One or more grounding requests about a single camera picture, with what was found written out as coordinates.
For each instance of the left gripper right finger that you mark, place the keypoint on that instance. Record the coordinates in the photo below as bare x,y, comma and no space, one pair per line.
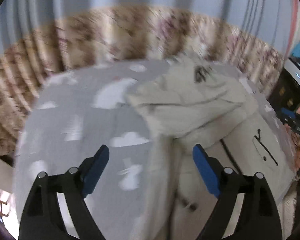
258,218

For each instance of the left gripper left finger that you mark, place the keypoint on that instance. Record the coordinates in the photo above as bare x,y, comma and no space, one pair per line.
42,218

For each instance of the beige hooded jacket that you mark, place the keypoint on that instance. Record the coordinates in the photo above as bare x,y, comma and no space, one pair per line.
194,104

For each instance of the dark cabinet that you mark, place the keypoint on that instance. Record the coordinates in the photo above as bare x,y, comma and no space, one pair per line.
286,93

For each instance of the grey animal print bedsheet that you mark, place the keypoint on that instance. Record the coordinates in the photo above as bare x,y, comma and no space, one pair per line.
80,110

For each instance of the blue floral curtain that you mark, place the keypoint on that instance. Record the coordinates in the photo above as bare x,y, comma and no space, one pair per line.
40,38

